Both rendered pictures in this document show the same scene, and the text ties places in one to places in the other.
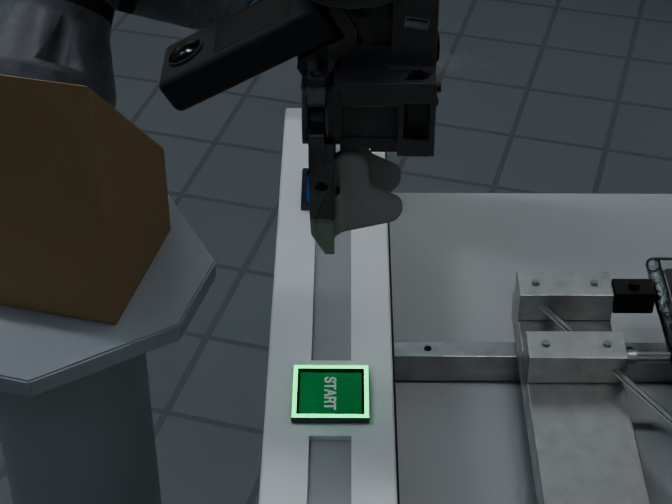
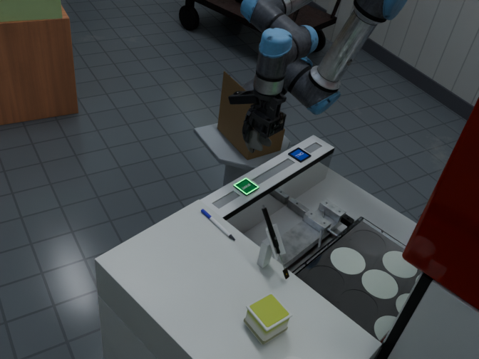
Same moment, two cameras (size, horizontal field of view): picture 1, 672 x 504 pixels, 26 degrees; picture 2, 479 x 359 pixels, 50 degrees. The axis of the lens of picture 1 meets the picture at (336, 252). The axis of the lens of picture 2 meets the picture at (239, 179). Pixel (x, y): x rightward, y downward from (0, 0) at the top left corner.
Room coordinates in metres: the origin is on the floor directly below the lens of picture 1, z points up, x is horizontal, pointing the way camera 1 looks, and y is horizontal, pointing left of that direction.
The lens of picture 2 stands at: (-0.16, -0.70, 1.96)
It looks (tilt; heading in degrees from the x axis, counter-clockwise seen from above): 40 degrees down; 38
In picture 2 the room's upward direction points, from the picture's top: 9 degrees clockwise
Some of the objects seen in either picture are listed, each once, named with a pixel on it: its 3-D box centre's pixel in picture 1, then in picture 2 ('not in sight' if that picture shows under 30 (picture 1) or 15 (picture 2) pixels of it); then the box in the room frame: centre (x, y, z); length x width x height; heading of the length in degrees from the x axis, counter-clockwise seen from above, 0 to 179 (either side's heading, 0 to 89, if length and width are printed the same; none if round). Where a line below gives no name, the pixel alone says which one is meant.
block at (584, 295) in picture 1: (563, 294); (331, 210); (0.98, -0.20, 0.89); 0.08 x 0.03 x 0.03; 90
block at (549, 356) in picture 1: (574, 356); (316, 221); (0.90, -0.20, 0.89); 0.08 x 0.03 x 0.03; 90
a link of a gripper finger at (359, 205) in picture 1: (356, 208); (255, 144); (0.76, -0.01, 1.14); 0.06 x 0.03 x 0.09; 90
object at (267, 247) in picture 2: not in sight; (272, 249); (0.59, -0.25, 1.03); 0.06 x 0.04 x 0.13; 90
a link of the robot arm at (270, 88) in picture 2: not in sight; (269, 82); (0.78, -0.01, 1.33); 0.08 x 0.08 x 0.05
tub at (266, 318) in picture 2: not in sight; (266, 318); (0.45, -0.36, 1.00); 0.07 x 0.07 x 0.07; 80
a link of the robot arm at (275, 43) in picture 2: not in sight; (274, 53); (0.78, -0.01, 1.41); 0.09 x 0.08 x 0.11; 3
